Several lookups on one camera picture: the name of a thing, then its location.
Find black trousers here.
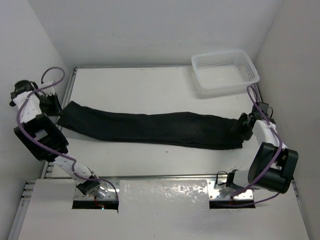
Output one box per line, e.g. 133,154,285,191
57,101,244,150

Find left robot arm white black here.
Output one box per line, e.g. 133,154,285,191
9,80,101,197

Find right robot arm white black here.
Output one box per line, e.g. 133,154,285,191
225,102,299,194

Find white plastic basket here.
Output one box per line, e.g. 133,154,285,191
191,49,260,91

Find white front cover board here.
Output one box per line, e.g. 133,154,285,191
19,179,309,240

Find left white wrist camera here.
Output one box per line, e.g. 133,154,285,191
39,80,56,96

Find black cable loop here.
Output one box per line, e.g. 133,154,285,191
216,171,230,188

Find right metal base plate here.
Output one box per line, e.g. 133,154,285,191
207,177,254,202

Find metal base plate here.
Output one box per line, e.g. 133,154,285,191
207,177,254,202
73,178,120,201

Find aluminium table frame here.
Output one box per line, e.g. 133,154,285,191
7,65,300,240

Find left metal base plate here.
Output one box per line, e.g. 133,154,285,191
73,178,120,201

